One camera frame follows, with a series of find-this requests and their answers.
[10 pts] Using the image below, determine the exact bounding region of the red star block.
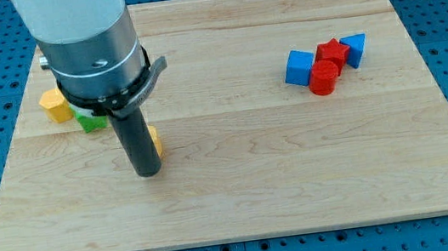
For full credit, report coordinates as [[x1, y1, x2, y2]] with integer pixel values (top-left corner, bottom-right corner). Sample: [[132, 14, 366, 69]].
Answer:
[[315, 38, 351, 76]]

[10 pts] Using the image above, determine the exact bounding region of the light wooden board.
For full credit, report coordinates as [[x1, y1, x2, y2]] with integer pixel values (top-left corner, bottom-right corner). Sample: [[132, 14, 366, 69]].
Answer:
[[0, 0, 448, 251]]

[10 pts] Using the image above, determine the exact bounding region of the blue triangle block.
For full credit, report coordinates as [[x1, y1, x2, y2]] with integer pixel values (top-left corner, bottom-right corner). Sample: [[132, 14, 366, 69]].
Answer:
[[339, 33, 366, 69]]

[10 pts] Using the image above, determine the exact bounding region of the red cylinder block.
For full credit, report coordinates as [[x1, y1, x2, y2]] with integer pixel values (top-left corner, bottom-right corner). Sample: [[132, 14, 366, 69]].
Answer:
[[309, 60, 339, 96]]

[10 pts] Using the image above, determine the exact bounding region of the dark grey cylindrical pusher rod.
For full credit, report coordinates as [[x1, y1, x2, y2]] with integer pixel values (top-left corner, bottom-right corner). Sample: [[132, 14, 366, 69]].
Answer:
[[108, 109, 162, 178]]

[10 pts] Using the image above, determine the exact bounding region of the green star block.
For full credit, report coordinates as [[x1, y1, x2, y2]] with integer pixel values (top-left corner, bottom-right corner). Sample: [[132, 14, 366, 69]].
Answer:
[[73, 110, 108, 133]]

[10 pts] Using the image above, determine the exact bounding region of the blue cube block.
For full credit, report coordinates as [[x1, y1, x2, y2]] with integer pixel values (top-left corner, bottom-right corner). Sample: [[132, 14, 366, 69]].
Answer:
[[284, 50, 315, 87]]

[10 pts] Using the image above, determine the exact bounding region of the black clamp ring with lever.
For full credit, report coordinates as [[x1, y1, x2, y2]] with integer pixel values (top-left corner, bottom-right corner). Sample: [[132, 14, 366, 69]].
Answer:
[[56, 46, 167, 119]]

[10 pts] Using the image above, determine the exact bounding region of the yellow hexagon block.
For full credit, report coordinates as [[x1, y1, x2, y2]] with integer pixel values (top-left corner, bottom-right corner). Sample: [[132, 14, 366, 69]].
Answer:
[[38, 88, 74, 123]]

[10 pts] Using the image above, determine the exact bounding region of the yellow heart block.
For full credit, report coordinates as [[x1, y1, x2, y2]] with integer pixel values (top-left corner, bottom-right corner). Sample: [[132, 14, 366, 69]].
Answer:
[[148, 125, 163, 157]]

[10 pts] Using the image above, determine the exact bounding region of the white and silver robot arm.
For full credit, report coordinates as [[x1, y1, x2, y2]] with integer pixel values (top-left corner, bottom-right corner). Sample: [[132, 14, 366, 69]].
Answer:
[[11, 0, 167, 177]]

